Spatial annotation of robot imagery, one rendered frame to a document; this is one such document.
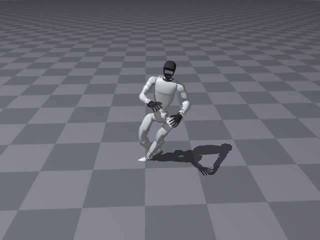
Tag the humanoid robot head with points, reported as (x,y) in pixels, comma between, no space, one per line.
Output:
(170,66)

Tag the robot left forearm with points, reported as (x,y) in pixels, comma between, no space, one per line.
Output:
(185,109)

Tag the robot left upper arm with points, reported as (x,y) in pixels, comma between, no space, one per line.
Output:
(180,87)

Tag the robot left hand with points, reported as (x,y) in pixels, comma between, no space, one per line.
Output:
(177,118)

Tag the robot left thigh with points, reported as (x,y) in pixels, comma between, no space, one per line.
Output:
(164,130)

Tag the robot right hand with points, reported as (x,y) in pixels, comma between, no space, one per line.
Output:
(152,104)

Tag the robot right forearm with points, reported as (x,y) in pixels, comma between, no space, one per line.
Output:
(144,98)

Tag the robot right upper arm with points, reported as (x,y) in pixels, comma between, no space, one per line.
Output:
(152,80)

